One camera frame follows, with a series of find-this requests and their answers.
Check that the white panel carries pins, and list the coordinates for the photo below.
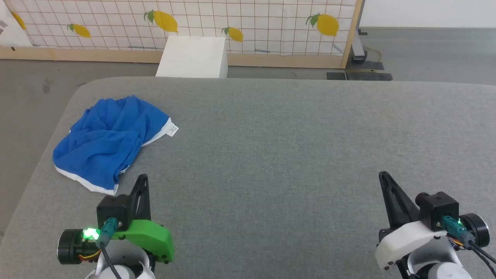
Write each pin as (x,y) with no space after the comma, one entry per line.
(11,31)

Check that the blue shorts with white trim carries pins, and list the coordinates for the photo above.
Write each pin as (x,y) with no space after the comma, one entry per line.
(104,147)

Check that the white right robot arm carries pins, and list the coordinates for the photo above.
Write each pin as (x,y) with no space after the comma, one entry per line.
(438,265)

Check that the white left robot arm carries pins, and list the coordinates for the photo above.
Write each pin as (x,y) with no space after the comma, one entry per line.
(128,263)

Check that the black floor base plate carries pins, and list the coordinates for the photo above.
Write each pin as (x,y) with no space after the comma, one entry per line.
(364,74)

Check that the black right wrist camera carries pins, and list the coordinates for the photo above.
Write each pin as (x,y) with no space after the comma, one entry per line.
(440,207)

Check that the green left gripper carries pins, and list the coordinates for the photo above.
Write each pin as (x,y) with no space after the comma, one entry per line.
(149,236)

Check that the white box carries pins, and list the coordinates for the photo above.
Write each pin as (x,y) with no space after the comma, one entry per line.
(193,58)

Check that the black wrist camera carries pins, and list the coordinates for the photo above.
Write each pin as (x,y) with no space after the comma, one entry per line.
(114,209)
(440,207)

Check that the lemon print partition screen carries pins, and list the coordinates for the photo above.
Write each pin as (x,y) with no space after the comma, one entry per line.
(116,23)

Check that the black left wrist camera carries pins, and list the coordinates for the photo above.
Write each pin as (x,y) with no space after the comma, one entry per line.
(114,209)

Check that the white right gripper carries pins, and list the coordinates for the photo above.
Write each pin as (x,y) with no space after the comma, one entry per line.
(407,240)

